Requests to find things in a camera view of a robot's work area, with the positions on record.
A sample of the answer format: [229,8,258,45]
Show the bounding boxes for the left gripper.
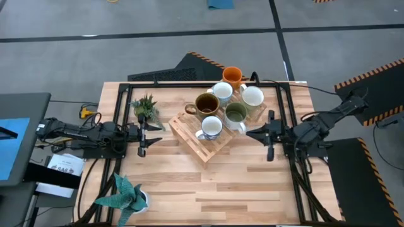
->
[128,113,163,158]

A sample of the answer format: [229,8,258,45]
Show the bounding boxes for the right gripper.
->
[245,109,287,163]

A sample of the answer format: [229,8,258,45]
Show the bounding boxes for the white mug green inside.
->
[223,102,249,135]

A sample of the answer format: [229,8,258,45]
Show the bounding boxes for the tall pale green mug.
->
[239,83,265,113]

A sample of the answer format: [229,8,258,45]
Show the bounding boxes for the blue floral white mug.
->
[194,115,223,142]

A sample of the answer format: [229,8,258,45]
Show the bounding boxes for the white mug teal tile pattern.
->
[206,81,234,107]

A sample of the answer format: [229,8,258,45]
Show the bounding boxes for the brown and teal glazed mug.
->
[184,92,221,120]

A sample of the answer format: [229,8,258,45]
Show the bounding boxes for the orange mug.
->
[222,66,244,91]

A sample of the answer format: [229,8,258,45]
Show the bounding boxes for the succulent plant in black pot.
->
[129,93,167,132]

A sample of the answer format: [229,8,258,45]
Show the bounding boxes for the slatted wooden rack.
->
[168,90,268,165]

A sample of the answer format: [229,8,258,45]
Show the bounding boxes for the teal leafed plant white pot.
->
[93,172,151,227]

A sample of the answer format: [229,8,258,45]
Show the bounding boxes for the yellow power plug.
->
[78,106,96,120]

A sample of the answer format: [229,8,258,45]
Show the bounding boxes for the printed white paper sheet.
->
[46,153,86,177]

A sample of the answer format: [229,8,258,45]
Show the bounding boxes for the plain white paper sheet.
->
[35,182,75,199]

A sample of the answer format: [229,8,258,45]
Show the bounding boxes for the grey side desk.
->
[0,92,52,187]

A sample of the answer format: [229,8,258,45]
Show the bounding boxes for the blue screen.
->
[0,117,31,182]

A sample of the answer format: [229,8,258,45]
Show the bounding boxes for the black cable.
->
[261,78,339,96]

